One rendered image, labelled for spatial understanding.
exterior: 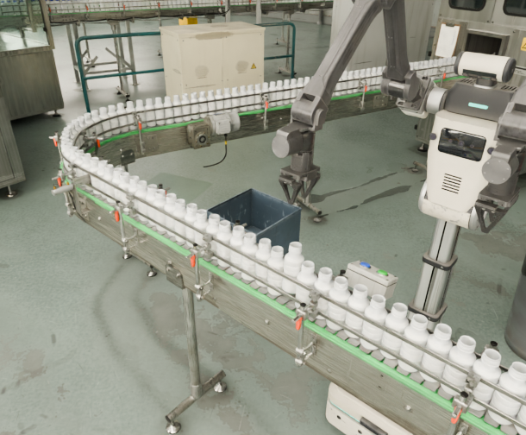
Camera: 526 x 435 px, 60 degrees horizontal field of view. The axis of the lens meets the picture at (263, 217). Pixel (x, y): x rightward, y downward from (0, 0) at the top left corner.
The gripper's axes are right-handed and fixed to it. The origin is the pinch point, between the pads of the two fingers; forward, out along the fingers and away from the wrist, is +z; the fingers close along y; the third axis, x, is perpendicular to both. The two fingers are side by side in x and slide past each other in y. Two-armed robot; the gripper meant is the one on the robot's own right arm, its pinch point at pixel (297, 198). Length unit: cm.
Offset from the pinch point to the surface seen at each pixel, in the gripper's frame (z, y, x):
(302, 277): 23.4, 1.4, 5.8
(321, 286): 23.5, 0.8, 12.1
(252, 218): 54, -61, -68
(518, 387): 23, 1, 66
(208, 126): 30, -99, -143
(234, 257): 29.9, 0.9, -22.6
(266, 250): 22.0, -0.3, -10.0
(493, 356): 21, -2, 59
